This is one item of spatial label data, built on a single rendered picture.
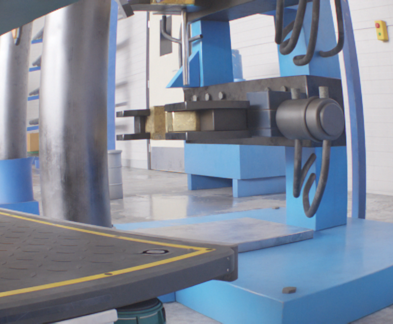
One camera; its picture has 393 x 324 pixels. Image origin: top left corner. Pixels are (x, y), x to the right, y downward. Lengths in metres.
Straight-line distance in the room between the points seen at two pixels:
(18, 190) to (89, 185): 1.30
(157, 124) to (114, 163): 2.33
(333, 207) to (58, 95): 0.99
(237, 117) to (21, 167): 1.54
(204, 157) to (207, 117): 2.89
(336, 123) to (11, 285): 1.03
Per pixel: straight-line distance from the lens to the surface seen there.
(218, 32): 2.19
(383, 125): 3.85
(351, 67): 2.47
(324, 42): 2.00
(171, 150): 6.53
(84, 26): 1.59
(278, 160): 4.16
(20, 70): 2.88
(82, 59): 1.57
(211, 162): 4.31
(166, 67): 6.63
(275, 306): 1.19
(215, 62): 2.16
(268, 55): 4.95
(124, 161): 7.92
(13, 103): 2.85
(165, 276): 0.63
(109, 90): 7.59
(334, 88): 1.66
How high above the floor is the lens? 0.47
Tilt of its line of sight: 4 degrees down
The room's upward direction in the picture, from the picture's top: 2 degrees counter-clockwise
